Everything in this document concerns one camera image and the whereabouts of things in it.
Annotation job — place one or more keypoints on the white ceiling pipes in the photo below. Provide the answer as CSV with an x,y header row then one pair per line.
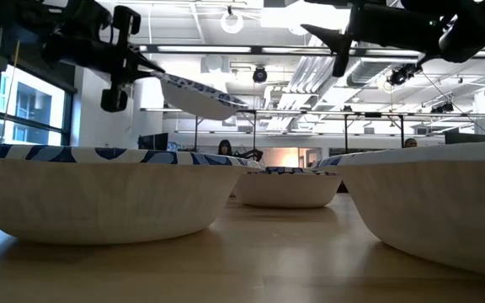
x,y
310,76

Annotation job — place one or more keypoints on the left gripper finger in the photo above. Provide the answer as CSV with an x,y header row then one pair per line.
x,y
141,76
143,59

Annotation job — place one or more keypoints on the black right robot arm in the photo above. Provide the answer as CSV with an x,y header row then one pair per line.
x,y
478,29

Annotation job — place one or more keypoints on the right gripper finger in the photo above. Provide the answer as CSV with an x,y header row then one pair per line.
x,y
335,29
339,40

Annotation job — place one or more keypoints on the large window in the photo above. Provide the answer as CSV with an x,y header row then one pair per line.
x,y
57,122

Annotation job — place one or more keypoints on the black computer monitor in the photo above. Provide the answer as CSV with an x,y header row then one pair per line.
x,y
467,138
154,141

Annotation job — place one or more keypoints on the blue patterned paper bowl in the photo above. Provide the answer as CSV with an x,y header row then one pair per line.
x,y
99,202
200,105
436,210
289,191

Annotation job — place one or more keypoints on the silver ventilation duct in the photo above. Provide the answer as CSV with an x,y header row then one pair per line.
x,y
364,71

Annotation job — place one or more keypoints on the black ceiling device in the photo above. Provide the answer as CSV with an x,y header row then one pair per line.
x,y
446,108

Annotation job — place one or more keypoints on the person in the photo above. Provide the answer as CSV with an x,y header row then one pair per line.
x,y
411,143
225,148

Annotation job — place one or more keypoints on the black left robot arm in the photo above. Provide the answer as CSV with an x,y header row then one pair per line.
x,y
23,25

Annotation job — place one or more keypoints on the black background rig frame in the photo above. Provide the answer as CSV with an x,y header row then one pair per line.
x,y
373,114
225,111

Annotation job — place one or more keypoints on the black background robot arm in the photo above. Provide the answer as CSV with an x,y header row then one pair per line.
x,y
253,155

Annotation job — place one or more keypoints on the black ceiling camera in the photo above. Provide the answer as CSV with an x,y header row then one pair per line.
x,y
398,77
260,76

